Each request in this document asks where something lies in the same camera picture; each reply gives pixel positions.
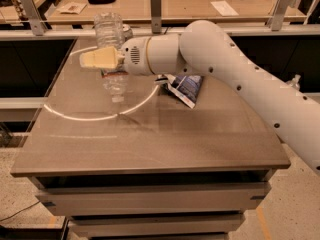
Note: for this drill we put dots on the clear plastic water bottle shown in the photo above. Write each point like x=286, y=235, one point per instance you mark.
x=109, y=32

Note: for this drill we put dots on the metal bracket post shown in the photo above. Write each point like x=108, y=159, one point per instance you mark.
x=275, y=22
x=156, y=16
x=36, y=23

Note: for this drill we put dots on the left metal bracket post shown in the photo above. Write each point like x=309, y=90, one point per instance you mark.
x=36, y=23

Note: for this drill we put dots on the middle metal bracket post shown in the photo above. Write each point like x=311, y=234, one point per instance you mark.
x=156, y=16

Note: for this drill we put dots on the silver soda can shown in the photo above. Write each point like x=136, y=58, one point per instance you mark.
x=127, y=32

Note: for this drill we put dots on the clear bottle beside table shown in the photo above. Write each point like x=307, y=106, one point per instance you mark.
x=294, y=82

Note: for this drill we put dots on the right metal bracket post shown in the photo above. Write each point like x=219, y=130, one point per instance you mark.
x=275, y=22

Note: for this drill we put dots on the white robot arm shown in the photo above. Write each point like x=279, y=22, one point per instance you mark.
x=204, y=49

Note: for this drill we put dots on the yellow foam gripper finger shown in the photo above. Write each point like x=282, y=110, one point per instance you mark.
x=103, y=58

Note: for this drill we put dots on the brown paper packet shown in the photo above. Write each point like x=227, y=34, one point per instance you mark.
x=72, y=8

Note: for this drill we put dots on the grey drawer cabinet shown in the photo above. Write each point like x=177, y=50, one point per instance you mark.
x=156, y=206

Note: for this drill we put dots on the small white paper note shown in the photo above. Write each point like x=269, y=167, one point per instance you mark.
x=224, y=8

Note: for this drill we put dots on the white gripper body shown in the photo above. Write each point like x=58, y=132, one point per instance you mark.
x=134, y=56

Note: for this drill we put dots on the black object on back desk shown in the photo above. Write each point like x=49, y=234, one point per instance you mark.
x=101, y=2

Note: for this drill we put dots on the blue white chip bag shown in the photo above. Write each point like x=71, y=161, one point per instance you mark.
x=186, y=88

